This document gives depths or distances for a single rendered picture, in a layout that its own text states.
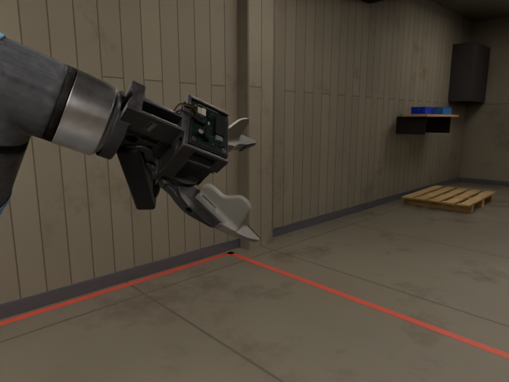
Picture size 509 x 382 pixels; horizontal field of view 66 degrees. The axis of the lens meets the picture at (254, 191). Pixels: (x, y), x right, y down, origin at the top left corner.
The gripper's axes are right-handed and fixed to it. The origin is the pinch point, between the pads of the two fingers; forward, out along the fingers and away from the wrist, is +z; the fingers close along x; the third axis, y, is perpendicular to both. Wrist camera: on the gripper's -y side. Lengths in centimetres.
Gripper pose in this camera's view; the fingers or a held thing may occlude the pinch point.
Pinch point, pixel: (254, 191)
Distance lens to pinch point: 51.3
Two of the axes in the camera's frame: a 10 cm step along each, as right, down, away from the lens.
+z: 8.1, 3.0, 5.0
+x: -0.3, -8.4, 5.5
